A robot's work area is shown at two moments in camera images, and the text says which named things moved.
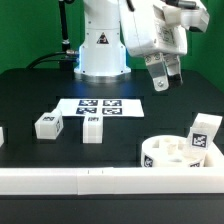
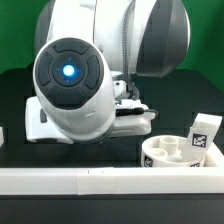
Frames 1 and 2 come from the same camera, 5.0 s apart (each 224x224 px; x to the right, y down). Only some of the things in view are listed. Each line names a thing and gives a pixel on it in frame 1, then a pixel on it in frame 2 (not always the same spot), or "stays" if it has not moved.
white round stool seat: x=169 y=151 stays
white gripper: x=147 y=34 to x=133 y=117
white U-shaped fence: x=92 y=180 stays
